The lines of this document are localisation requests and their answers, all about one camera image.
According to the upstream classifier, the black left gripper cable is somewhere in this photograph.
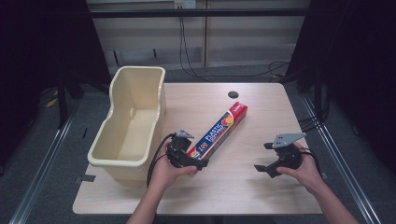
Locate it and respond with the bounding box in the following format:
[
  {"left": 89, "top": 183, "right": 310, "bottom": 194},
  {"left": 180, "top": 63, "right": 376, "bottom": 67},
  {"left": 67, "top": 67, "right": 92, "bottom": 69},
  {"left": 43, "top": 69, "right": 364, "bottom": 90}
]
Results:
[{"left": 146, "top": 133, "right": 177, "bottom": 189}]

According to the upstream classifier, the bundle of black floor cables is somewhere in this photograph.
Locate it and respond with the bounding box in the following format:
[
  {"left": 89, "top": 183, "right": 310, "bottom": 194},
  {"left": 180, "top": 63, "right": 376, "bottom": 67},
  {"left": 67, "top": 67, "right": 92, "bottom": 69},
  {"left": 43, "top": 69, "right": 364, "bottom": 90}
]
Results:
[{"left": 298, "top": 88, "right": 331, "bottom": 133}]

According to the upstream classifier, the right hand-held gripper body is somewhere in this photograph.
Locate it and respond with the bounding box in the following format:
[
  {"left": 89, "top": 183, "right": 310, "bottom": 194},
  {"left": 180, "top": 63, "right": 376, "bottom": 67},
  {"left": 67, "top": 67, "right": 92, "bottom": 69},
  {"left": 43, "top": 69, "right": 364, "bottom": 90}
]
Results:
[{"left": 271, "top": 133, "right": 308, "bottom": 171}]

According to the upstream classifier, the cream plastic bin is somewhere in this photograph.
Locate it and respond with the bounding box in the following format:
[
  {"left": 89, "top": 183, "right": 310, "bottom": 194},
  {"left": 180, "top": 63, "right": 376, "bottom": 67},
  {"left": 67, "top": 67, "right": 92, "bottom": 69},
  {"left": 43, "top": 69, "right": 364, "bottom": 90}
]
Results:
[{"left": 87, "top": 65, "right": 167, "bottom": 182}]

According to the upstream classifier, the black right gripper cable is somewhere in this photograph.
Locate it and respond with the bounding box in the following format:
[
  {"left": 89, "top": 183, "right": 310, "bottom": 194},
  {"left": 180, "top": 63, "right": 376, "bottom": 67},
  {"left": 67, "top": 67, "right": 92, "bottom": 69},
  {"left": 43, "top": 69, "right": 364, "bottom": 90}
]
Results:
[{"left": 298, "top": 147, "right": 323, "bottom": 180}]

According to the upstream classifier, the person's right hand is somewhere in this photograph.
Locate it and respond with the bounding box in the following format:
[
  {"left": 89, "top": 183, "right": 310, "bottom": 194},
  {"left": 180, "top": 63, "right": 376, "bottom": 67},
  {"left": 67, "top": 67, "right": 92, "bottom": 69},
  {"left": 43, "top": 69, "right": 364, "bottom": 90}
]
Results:
[{"left": 276, "top": 142, "right": 327, "bottom": 195}]

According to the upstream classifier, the black metal stand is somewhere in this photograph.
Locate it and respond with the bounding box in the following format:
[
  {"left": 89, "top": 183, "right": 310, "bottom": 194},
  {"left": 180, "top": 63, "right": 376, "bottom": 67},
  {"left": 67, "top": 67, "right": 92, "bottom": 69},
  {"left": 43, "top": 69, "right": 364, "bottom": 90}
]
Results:
[{"left": 55, "top": 69, "right": 110, "bottom": 131}]

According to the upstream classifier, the black hanging wall cable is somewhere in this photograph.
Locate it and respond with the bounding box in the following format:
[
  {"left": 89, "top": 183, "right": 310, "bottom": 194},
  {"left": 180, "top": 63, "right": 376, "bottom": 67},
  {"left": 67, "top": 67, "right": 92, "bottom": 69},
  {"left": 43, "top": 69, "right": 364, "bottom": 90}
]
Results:
[{"left": 178, "top": 16, "right": 291, "bottom": 84}]

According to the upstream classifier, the dark curtain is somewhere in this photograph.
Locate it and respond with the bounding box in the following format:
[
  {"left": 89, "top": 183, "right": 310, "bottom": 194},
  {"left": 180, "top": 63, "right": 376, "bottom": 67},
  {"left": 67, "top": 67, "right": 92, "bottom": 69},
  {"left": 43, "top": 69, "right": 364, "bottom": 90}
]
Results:
[{"left": 278, "top": 0, "right": 396, "bottom": 175}]

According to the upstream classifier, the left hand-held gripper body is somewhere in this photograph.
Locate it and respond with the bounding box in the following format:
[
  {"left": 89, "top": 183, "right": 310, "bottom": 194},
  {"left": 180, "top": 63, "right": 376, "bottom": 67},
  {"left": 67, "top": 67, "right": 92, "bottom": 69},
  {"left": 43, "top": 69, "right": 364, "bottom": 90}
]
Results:
[{"left": 165, "top": 129, "right": 200, "bottom": 169}]

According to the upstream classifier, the red and blue wrap box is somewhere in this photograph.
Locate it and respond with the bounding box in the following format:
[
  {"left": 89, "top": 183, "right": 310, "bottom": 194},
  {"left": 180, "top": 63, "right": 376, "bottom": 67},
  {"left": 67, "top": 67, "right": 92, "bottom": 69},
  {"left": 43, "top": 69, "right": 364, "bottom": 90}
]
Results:
[{"left": 187, "top": 101, "right": 248, "bottom": 161}]

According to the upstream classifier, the person's left hand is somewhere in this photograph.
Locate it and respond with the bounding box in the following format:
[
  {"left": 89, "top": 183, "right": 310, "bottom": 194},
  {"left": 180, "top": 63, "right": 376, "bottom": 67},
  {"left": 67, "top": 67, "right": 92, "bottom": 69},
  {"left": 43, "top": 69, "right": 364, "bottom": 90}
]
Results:
[{"left": 149, "top": 142, "right": 199, "bottom": 195}]

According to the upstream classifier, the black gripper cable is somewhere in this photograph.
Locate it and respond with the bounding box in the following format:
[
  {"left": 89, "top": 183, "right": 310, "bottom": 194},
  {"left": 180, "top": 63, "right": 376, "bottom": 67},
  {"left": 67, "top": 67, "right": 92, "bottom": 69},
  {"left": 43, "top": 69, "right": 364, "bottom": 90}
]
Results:
[
  {"left": 146, "top": 133, "right": 177, "bottom": 189},
  {"left": 298, "top": 147, "right": 323, "bottom": 180}
]

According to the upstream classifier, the white power outlet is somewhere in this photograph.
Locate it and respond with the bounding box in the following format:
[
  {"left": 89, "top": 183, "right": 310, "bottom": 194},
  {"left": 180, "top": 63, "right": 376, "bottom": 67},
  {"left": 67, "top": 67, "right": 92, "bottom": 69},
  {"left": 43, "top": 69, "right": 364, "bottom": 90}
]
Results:
[{"left": 174, "top": 0, "right": 197, "bottom": 10}]

